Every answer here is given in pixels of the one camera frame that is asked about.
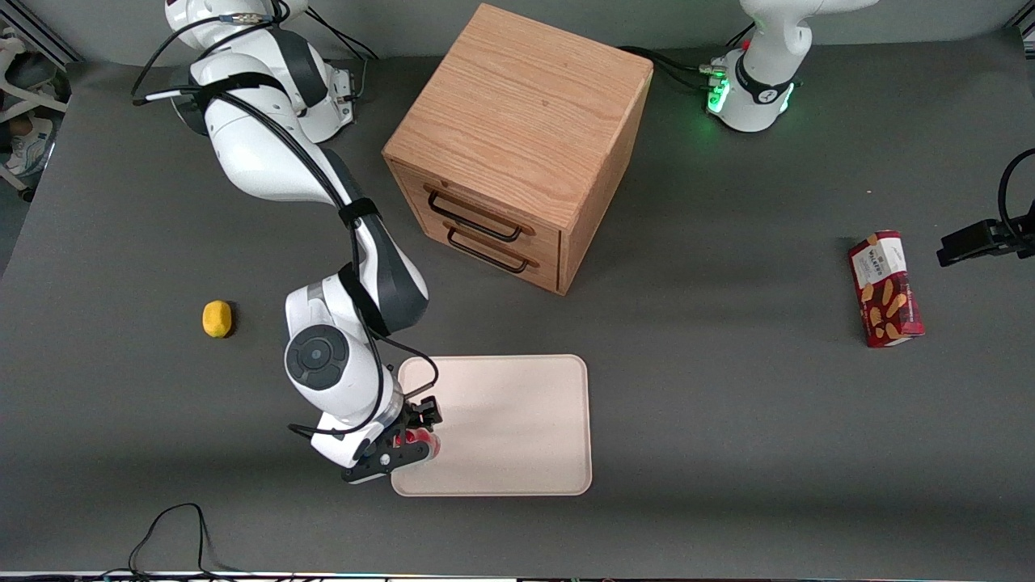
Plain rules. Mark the grey white sneaker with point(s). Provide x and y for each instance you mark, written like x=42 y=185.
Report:
x=31 y=147

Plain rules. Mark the yellow lemon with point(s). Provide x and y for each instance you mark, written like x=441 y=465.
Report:
x=217 y=318

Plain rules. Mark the red cookie box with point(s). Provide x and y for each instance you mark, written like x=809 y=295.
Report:
x=885 y=291

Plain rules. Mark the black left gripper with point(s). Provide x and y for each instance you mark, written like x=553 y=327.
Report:
x=973 y=241

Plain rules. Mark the black aluminium frame rail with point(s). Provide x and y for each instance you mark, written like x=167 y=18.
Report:
x=1025 y=34
x=48 y=39

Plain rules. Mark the white chair frame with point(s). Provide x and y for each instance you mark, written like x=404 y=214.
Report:
x=32 y=95

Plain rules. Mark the red coke bottle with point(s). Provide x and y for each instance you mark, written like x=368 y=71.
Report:
x=419 y=443

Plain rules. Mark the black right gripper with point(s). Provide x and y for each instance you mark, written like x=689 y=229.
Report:
x=421 y=414

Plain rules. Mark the beige plastic tray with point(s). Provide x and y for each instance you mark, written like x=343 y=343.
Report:
x=509 y=428

